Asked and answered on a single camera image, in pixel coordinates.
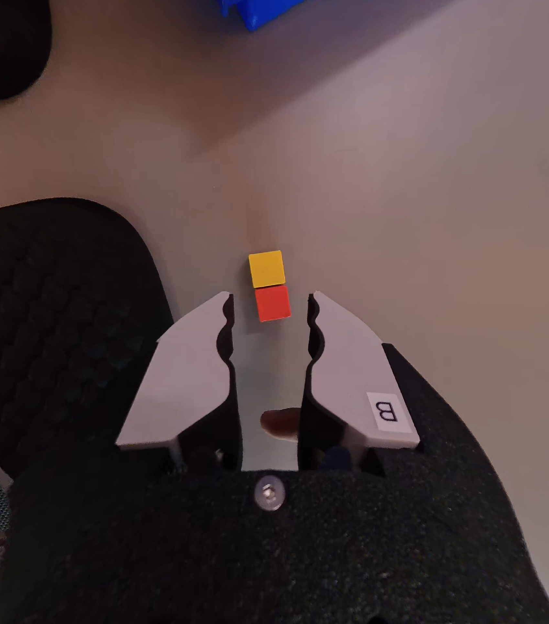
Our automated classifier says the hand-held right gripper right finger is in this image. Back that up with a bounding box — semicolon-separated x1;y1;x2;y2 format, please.
298;291;421;471

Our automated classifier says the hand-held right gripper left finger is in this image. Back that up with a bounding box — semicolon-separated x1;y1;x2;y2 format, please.
115;291;243;471

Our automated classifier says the red cube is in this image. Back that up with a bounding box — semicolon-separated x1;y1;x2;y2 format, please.
254;285;291;323

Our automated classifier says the yellow cube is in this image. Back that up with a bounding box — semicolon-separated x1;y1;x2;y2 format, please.
248;251;286;288

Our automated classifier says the blue plastic bin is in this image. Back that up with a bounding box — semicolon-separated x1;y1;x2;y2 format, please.
218;0;300;33

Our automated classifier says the grey desk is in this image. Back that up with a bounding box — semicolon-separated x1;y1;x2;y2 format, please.
0;0;549;624

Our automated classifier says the person's right hand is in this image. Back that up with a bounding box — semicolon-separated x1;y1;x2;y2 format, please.
260;409;300;443

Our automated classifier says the black textured mat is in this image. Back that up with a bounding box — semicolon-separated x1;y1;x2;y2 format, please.
0;197;176;484

